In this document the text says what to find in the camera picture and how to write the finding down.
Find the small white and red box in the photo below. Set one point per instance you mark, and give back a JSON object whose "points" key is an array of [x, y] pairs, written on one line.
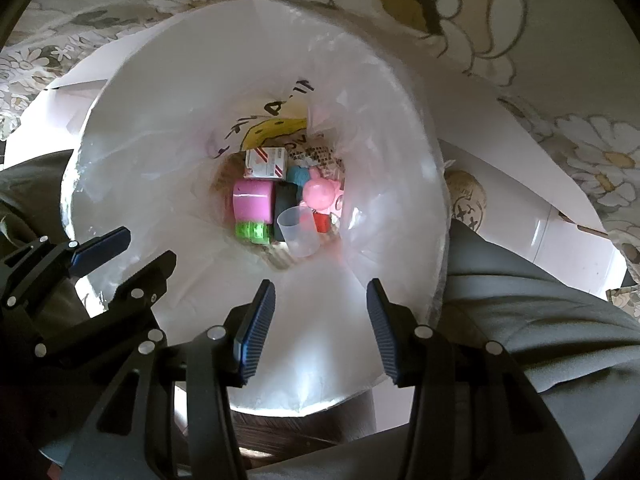
{"points": [[265, 162]]}

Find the floral bedspread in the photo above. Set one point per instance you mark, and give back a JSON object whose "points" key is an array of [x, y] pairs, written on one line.
{"points": [[575, 60]]}

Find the small red block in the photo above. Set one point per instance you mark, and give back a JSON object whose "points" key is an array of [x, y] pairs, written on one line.
{"points": [[322, 221]]}

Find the black cylinder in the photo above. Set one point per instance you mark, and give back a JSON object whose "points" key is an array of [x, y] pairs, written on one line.
{"points": [[286, 200]]}

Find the pink plastic cup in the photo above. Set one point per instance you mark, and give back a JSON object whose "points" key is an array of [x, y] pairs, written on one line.
{"points": [[252, 202]]}

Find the person's leg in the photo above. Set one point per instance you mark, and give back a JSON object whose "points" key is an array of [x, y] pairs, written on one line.
{"points": [[525, 320], [30, 185]]}

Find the person's left leg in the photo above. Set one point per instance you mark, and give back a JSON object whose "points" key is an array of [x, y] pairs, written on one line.
{"points": [[30, 185]]}

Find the green cube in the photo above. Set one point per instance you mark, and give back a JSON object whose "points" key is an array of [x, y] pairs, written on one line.
{"points": [[252, 231]]}

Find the pink plastic toy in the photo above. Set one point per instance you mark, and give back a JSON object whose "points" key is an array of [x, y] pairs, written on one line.
{"points": [[320, 192]]}

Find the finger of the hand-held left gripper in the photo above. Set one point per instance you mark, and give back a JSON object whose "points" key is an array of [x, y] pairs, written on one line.
{"points": [[100, 251], [145, 280]]}

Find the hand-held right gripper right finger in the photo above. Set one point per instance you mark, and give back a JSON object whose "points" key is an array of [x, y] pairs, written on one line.
{"points": [[382, 330]]}

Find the white round waste bin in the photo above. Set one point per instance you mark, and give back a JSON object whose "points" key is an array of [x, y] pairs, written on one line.
{"points": [[200, 85]]}

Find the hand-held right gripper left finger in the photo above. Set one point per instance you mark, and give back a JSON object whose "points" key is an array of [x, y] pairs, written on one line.
{"points": [[255, 335]]}

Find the person's right leg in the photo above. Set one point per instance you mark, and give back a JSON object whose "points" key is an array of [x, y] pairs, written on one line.
{"points": [[525, 320]]}

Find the blue plastic toy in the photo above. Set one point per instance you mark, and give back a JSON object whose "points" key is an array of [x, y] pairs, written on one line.
{"points": [[298, 176]]}

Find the clear plastic cup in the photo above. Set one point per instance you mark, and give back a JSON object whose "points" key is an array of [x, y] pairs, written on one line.
{"points": [[299, 235]]}

